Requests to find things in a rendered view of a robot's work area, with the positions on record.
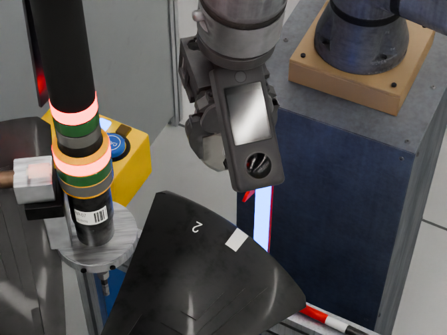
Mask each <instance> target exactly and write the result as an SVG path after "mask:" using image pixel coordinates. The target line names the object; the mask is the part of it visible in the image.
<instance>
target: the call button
mask: <svg viewBox="0 0 447 335"><path fill-rule="evenodd" d="M107 135H108V137H109V140H110V150H111V155H112V158H115V157H118V156H120V155H121V154H122V153H123V152H124V150H125V142H124V141H125V139H123V137H122V136H120V135H118V134H110V133H108V132H107Z"/></svg>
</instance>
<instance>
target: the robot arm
mask: <svg viewBox="0 0 447 335"><path fill-rule="evenodd" d="M286 6H287V0H199V1H198V9H197V10H194V11H192V19H193V20H194V21H196V23H197V29H198V30H197V34H196V35H195V36H191V37H184V38H180V55H179V64H178V73H179V75H180V78H181V81H182V84H183V87H184V89H185V90H186V94H187V96H188V100H189V101H190V103H194V102H195V103H194V107H195V111H194V114H190V115H189V118H188V119H187V120H186V123H185V132H186V135H187V138H188V141H189V144H190V147H191V149H192V150H193V151H194V153H195V154H196V155H197V156H198V158H199V159H200V160H202V162H203V163H204V164H205V165H206V166H208V167H209V168H211V169H213V170H215V171H217V172H220V171H223V170H228V171H229V176H230V180H231V186H232V189H233V190H234V191H236V192H242V193H243V192H246V191H252V190H256V189H261V188H264V187H270V186H274V185H279V184H282V183H283V182H284V180H285V176H284V172H283V166H282V162H281V156H280V152H279V146H278V142H277V136H276V132H275V125H276V123H277V110H278V108H279V107H280V105H279V102H278V100H277V98H276V96H277V95H276V92H275V89H274V87H273V86H272V85H270V84H269V83H268V81H267V78H269V75H270V73H269V71H268V69H267V66H266V63H265V62H266V61H267V60H268V59H269V58H270V57H271V55H272V54H273V52H274V50H275V45H276V43H277V41H278V40H279V38H280V34H281V29H282V25H283V20H284V16H285V10H286ZM406 19H408V20H409V21H412V22H414V23H417V24H419V25H422V26H423V27H426V28H428V29H431V30H433V31H436V32H438V33H440V34H443V35H445V36H447V0H330V1H329V2H328V4H327V6H326V7H325V10H324V11H323V13H322V15H321V16H320V18H319V20H318V22H317V26H316V29H315V47H316V49H317V52H318V53H319V55H320V56H321V58H322V59H323V60H324V61H325V62H327V63H328V64H330V65H331V66H333V67H335V68H337V69H339V70H341V71H344V72H347V73H351V74H359V75H372V74H380V73H383V72H386V71H388V70H391V69H393V68H394V67H396V66H397V65H398V64H400V63H401V62H402V60H403V59H404V57H405V56H406V52H407V49H408V43H409V32H408V26H407V23H406ZM196 40H197V41H196ZM183 58H184V65H183ZM182 65H183V67H182ZM223 149H224V151H225V155H224V153H223Z"/></svg>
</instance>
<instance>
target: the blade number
mask: <svg viewBox="0 0 447 335"><path fill-rule="evenodd" d="M208 225H209V224H208V223H206V222H205V221H202V220H201V219H198V218H197V217H193V219H192V220H191V222H190V224H189V225H188V228H187V229H186V231H185V232H186V233H188V234H190V235H192V236H194V237H195V238H197V239H200V237H201V236H202V234H203V232H204V231H205V230H206V227H207V226H208Z"/></svg>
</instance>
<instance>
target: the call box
mask: <svg viewBox="0 0 447 335"><path fill-rule="evenodd" d="M99 118H100V119H101V118H103V119H105V120H108V121H110V122H111V125H110V126H109V127H108V128H107V130H106V131H105V132H106V133H107V132H108V133H110V134H116V132H115V131H116V130H117V129H118V127H119V126H120V125H121V123H120V122H117V121H115V120H112V119H110V118H107V117H105V116H102V115H100V114H99ZM41 119H43V120H44V121H46V122H48V123H49V124H50V125H51V135H52V142H53V138H54V137H55V135H56V133H55V127H54V123H53V117H52V113H51V109H49V110H48V111H47V112H46V113H45V115H44V116H43V117H42V118H41ZM129 127H130V126H129ZM131 128H132V127H131ZM122 137H123V139H125V141H124V142H125V150H124V152H123V153H122V154H121V155H120V156H118V157H115V158H112V164H113V170H114V179H113V182H112V185H111V186H110V190H111V194H112V201H114V202H116V203H119V204H121V205H123V206H124V207H126V206H127V205H128V204H129V202H130V201H131V199H132V198H133V197H134V195H135V194H136V192H137V191H138V190H139V189H140V187H141V186H142V184H143V183H144V182H145V181H146V179H147V178H148V176H149V175H150V174H151V173H152V165H151V157H150V143H149V135H148V134H147V133H145V132H142V131H140V130H137V129H135V128H132V130H131V131H130V133H129V134H128V135H127V137H124V136H122Z"/></svg>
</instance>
